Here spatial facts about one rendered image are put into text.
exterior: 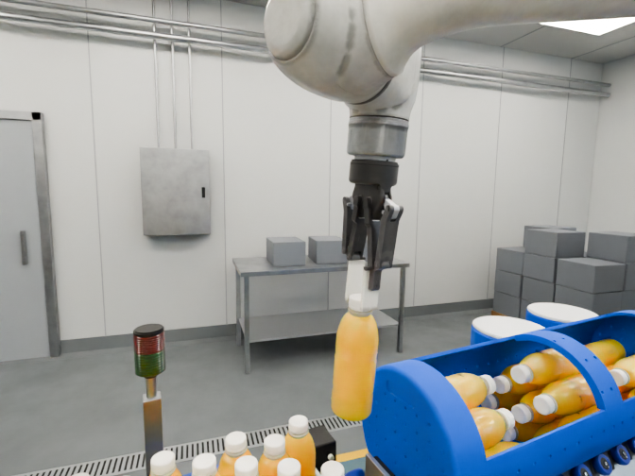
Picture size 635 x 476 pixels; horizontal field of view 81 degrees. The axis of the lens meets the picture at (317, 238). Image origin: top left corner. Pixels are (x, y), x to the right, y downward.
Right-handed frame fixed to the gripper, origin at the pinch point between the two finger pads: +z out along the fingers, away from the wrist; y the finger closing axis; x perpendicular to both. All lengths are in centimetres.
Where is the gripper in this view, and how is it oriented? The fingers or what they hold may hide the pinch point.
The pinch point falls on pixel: (362, 285)
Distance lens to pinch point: 62.4
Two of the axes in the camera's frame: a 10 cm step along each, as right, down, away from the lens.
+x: -8.9, 0.2, -4.6
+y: -4.5, -2.0, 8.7
